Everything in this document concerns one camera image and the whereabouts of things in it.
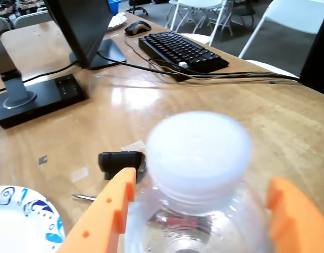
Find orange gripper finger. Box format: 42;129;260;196
55;167;138;253
266;176;324;253

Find clear water bottle blue label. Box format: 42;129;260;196
123;110;273;253

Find white paper plate blue swirls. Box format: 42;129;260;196
0;185;66;253

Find black tool battery pack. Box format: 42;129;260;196
97;151;147;181

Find black flat panel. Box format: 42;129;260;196
300;14;324;98

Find black computer keyboard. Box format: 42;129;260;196
138;31;230;75

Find black computer monitor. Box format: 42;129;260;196
43;0;127;71

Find black grey computer mouse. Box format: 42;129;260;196
124;20;152;36

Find black office chair base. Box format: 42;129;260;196
125;5;149;16

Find blue plastic bin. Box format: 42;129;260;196
108;0;122;16

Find white folding chair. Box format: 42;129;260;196
237;0;324;80
165;0;234;46

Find black monitor cable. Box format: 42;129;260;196
0;60;78;93

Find black keyboard cable bundle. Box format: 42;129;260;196
96;51;301;85

